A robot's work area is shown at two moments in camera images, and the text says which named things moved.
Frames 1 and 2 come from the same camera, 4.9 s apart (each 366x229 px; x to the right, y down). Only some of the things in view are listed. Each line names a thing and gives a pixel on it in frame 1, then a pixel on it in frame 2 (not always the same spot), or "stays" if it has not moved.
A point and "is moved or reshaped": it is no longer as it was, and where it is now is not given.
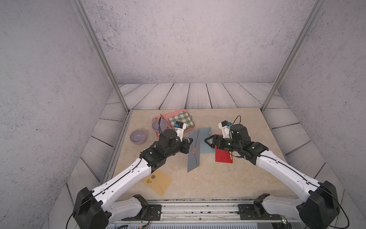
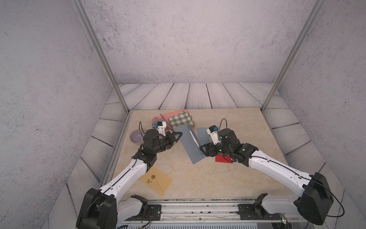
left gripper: x=186 y=144 → x=170 y=139
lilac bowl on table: x=138 y=136 stays
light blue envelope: x=204 y=133 stays
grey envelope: x=193 y=160 is moved or reshaped
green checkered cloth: x=183 y=116 stays
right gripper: x=216 y=138 → x=212 y=152
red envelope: x=223 y=155 stays
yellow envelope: x=158 y=181 stays
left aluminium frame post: x=96 y=44 stays
